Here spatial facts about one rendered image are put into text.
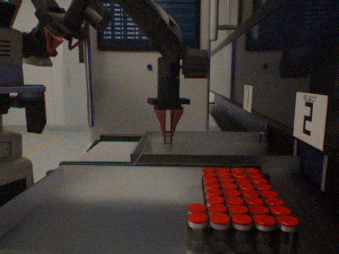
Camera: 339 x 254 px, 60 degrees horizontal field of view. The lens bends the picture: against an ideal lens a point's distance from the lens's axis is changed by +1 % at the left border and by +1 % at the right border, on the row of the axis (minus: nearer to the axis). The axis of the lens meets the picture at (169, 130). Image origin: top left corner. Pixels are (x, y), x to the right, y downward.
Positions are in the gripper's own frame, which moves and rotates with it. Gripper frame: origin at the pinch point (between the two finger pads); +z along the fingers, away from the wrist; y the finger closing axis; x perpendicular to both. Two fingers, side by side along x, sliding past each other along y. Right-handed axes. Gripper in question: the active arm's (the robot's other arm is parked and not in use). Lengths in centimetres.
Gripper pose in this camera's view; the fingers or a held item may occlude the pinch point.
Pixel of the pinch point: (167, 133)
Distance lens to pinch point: 77.1
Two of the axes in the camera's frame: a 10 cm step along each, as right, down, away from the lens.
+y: 9.7, -0.3, 2.3
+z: -0.1, 9.8, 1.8
